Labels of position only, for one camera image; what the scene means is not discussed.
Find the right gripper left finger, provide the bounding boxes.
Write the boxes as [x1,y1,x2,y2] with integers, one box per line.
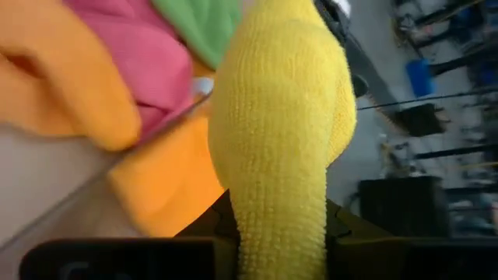
[175,189,240,280]

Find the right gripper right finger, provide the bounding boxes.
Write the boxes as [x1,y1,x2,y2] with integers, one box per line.
[325,198,394,280]

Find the orange microfiber towel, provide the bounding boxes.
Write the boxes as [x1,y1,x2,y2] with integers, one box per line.
[108,112,227,238]
[0,0,142,152]

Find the yellow microfiber towel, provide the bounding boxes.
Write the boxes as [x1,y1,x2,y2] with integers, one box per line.
[208,0,358,280]

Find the pink microfiber towel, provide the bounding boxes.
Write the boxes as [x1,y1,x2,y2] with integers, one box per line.
[64,0,215,143]

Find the green microfiber towel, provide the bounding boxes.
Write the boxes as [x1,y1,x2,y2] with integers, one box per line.
[151,0,244,71]

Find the black box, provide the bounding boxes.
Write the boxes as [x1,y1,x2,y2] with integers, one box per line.
[356,177,451,238]

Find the blue container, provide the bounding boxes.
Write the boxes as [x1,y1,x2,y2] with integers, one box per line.
[405,58,436,98]

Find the black aluminium table frame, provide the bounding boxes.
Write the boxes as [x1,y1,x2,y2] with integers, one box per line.
[314,0,392,112]

